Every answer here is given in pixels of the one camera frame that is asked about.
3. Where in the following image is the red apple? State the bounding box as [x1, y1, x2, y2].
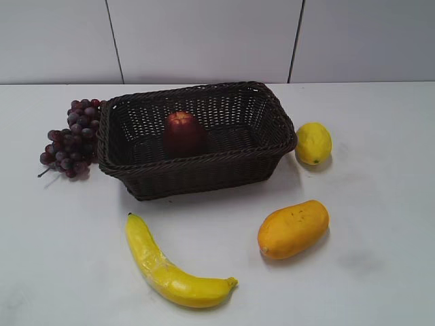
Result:
[163, 111, 207, 158]

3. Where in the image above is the black woven basket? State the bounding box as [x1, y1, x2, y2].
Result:
[97, 81, 297, 200]

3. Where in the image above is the yellow lemon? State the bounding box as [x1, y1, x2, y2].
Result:
[296, 122, 332, 166]

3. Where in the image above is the orange mango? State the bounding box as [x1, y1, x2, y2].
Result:
[257, 200, 330, 260]

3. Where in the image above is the yellow banana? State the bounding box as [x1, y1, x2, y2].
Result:
[126, 213, 238, 308]

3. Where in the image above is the purple grape bunch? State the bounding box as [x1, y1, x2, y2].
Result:
[38, 98, 106, 179]

